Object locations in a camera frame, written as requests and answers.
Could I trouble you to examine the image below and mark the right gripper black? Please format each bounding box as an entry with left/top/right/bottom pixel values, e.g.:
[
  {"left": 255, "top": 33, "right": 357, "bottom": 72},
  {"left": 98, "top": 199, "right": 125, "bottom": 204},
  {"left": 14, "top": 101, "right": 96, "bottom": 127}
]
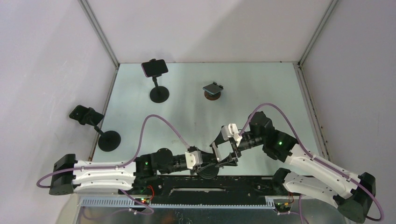
[{"left": 210, "top": 130, "right": 265, "bottom": 166}]

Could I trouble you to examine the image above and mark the grey cable duct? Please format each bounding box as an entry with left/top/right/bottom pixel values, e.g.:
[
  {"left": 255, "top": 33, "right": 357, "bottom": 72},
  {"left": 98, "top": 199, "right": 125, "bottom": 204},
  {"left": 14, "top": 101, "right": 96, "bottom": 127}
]
[{"left": 79, "top": 197, "right": 278, "bottom": 209}]

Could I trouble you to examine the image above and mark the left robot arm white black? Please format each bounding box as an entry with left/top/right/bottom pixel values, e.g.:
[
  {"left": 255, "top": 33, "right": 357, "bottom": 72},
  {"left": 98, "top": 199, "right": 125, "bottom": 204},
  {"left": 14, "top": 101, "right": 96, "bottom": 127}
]
[{"left": 49, "top": 147, "right": 219, "bottom": 196}]

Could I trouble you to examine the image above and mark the black rear phone stand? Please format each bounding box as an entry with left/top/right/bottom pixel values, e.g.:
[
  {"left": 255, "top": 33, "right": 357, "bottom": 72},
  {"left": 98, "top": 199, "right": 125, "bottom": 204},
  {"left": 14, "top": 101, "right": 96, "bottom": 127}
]
[{"left": 149, "top": 77, "right": 170, "bottom": 103}]

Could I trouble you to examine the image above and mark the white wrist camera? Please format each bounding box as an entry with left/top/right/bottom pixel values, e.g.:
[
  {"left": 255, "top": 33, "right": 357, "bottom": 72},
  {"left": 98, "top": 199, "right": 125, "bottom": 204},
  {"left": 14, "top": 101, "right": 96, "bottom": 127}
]
[
  {"left": 220, "top": 123, "right": 243, "bottom": 147},
  {"left": 185, "top": 147, "right": 203, "bottom": 170}
]

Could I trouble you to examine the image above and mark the black phone pink case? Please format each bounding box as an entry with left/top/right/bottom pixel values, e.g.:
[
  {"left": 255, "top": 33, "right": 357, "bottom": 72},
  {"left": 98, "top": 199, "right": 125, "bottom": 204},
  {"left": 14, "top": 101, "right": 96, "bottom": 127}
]
[{"left": 141, "top": 59, "right": 169, "bottom": 77}]

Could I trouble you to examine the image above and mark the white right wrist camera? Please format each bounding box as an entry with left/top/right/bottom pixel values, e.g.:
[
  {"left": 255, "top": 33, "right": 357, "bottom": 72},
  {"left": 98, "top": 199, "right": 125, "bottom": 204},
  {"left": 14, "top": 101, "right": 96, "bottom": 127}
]
[{"left": 220, "top": 123, "right": 243, "bottom": 147}]

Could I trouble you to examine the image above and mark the brown round phone stand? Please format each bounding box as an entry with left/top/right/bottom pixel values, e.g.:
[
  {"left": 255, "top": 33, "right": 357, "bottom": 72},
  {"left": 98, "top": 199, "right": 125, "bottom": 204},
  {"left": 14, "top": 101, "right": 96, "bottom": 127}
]
[{"left": 204, "top": 91, "right": 221, "bottom": 101}]

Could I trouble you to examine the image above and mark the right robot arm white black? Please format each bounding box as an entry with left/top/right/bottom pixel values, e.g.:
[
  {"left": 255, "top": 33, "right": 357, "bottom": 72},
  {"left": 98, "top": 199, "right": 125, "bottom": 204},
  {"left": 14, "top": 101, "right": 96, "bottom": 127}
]
[{"left": 210, "top": 112, "right": 376, "bottom": 224}]

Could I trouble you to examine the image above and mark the black smartphone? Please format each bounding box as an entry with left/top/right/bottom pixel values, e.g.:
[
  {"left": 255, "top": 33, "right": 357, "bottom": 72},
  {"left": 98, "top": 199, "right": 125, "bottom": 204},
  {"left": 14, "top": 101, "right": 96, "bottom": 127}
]
[{"left": 211, "top": 142, "right": 232, "bottom": 162}]

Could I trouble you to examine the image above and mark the small teal phone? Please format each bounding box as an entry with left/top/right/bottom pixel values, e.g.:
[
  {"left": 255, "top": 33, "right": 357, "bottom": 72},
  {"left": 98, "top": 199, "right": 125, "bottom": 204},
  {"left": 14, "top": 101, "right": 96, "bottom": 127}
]
[{"left": 203, "top": 82, "right": 224, "bottom": 96}]

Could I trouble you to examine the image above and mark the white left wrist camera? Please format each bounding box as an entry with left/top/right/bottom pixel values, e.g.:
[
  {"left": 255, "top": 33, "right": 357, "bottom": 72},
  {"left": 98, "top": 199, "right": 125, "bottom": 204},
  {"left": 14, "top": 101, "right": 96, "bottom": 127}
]
[{"left": 185, "top": 147, "right": 203, "bottom": 170}]

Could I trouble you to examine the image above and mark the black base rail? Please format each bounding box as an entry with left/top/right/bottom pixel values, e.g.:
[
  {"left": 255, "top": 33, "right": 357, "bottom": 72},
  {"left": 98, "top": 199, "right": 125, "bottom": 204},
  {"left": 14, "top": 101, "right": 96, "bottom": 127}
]
[{"left": 127, "top": 175, "right": 289, "bottom": 206}]

